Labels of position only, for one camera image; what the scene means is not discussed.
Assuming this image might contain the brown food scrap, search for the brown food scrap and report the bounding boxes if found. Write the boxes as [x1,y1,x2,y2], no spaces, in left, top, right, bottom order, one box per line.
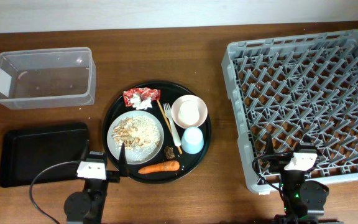
[164,146,175,160]

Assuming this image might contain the black rectangular tray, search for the black rectangular tray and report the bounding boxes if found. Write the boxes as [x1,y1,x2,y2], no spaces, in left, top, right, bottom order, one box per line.
[0,123,90,188]

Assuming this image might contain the white cup in bowl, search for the white cup in bowl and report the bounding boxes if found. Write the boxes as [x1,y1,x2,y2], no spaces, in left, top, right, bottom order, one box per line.
[178,101,200,125]

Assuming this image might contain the clear plastic bin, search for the clear plastic bin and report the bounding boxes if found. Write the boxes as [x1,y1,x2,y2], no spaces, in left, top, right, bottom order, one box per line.
[0,47,96,110]

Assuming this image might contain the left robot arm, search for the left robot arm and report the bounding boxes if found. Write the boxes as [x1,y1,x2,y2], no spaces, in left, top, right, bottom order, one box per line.
[64,144,129,223]

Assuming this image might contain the grey dishwasher rack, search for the grey dishwasher rack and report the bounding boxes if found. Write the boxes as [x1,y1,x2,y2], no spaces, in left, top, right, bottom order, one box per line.
[221,30,358,194]

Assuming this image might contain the red crumpled snack wrapper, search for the red crumpled snack wrapper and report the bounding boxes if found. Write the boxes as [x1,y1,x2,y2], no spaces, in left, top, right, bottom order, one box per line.
[122,87,161,110]

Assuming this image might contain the light blue cup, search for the light blue cup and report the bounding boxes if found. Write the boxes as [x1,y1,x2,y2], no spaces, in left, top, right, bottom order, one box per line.
[181,127,204,154]

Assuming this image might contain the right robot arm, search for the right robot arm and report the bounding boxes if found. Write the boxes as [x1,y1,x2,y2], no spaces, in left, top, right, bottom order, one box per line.
[262,135,329,223]

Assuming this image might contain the round black serving tray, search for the round black serving tray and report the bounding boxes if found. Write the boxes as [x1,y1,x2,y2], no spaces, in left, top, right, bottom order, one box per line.
[102,80,212,184]

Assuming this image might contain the orange carrot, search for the orange carrot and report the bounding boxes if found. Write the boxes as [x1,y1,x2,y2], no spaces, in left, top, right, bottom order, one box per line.
[138,161,180,174]

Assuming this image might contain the white plastic fork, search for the white plastic fork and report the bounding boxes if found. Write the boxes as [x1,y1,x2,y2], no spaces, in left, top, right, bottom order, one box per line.
[163,103,181,147]

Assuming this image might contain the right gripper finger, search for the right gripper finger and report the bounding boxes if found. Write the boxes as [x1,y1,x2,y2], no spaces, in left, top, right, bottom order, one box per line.
[296,135,319,152]
[264,134,274,155]

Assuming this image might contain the grey dinner plate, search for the grey dinner plate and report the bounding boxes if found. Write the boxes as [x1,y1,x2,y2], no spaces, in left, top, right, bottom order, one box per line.
[106,110,164,165]

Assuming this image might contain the wooden chopstick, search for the wooden chopstick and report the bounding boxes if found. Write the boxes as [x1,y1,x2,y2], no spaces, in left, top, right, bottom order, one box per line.
[157,100,183,154]

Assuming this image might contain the rice and peanut leftovers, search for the rice and peanut leftovers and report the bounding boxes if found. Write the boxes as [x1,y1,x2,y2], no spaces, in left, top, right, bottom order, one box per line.
[111,116,162,151]

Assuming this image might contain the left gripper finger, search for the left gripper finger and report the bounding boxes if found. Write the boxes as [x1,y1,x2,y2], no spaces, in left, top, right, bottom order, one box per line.
[79,139,90,161]
[118,143,128,177]

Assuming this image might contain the pink bowl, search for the pink bowl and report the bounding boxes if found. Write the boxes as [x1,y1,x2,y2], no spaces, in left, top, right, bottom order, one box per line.
[171,95,208,129]

